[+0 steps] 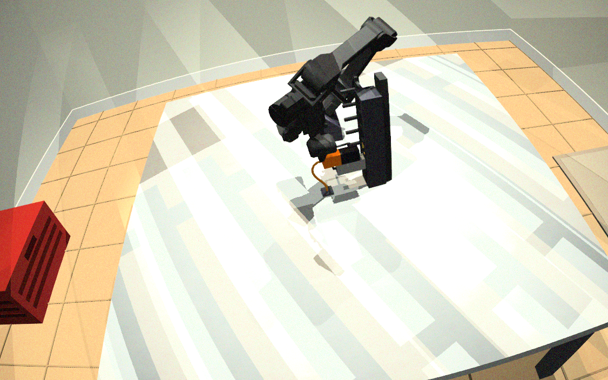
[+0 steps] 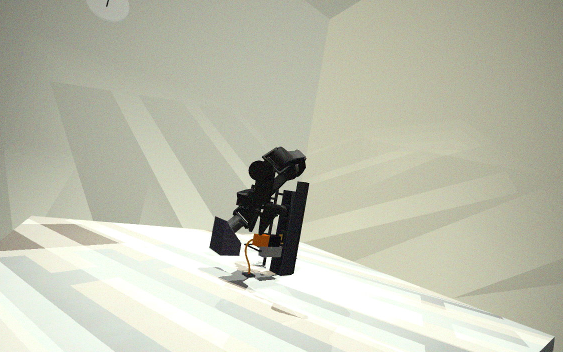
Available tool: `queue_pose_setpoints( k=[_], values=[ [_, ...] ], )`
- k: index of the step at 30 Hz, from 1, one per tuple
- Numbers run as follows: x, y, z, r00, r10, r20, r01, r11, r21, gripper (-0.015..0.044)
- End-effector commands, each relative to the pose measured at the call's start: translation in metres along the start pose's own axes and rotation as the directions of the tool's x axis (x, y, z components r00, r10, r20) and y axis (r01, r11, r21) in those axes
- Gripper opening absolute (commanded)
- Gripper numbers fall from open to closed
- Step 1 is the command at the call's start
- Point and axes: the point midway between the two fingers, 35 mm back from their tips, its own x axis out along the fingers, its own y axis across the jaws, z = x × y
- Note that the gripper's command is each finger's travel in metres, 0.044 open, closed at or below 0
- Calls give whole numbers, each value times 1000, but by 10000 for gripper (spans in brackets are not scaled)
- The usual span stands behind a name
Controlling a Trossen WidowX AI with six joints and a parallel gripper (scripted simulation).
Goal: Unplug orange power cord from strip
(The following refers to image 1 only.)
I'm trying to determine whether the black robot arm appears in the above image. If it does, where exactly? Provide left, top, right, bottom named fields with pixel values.
left=268, top=17, right=397, bottom=143

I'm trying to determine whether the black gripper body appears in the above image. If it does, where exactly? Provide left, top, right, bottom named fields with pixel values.
left=300, top=103, right=337, bottom=158

